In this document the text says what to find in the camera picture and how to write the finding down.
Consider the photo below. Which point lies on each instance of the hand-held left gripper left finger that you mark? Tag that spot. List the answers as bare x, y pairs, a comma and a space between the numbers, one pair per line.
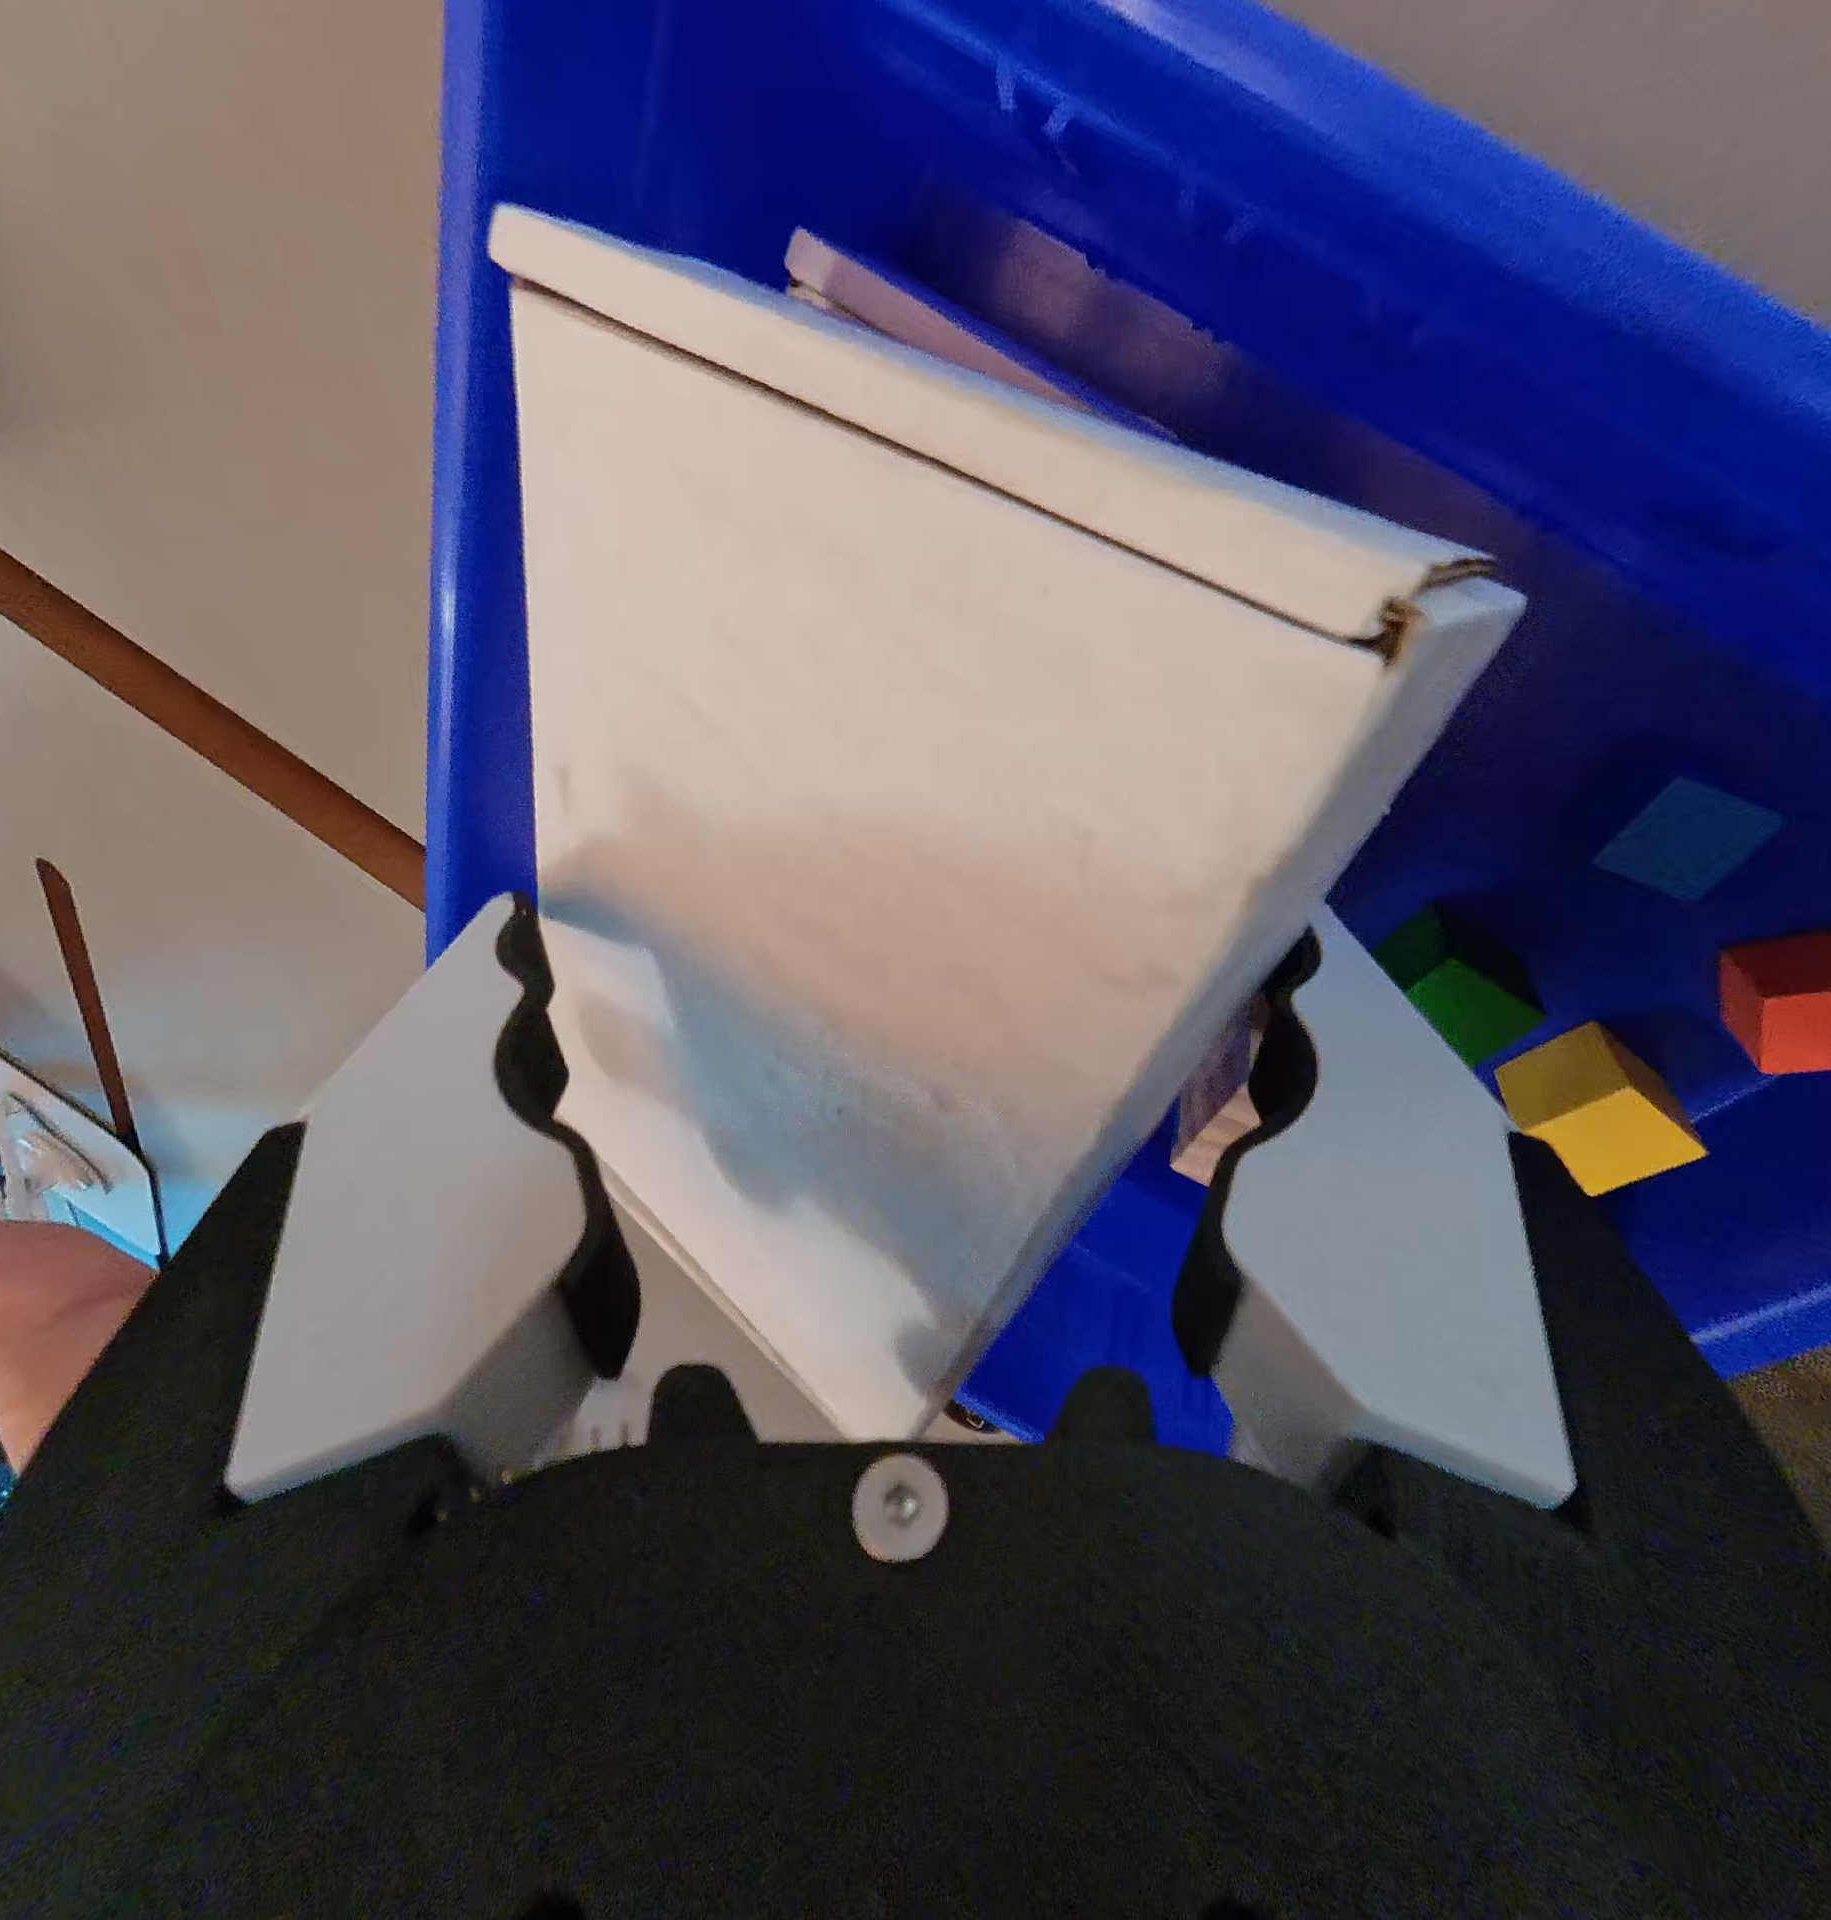
390, 1245

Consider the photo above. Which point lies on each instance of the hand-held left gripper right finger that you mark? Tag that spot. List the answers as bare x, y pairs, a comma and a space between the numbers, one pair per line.
1395, 1261

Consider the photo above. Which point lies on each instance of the yellow wooden block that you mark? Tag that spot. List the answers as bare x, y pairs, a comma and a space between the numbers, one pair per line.
1598, 1111

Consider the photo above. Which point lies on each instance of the green wooden cube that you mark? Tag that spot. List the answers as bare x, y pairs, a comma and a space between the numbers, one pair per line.
1463, 996

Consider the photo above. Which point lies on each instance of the red wooden block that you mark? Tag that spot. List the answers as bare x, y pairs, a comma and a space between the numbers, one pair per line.
1808, 1006

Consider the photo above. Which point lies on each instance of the blue wooden cube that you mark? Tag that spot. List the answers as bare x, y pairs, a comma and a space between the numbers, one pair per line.
1679, 841

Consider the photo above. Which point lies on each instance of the white cardboard mailer box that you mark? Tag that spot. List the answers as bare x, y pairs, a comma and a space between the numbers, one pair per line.
975, 322
885, 751

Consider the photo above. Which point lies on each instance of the blue plastic bin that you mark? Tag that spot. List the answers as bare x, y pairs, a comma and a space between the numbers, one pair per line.
1454, 375

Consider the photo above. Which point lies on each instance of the person's left hand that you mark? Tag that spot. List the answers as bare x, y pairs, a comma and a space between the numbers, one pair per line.
30, 1321

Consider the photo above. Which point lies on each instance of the white document stand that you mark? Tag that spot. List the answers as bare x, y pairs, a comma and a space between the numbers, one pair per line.
46, 1155

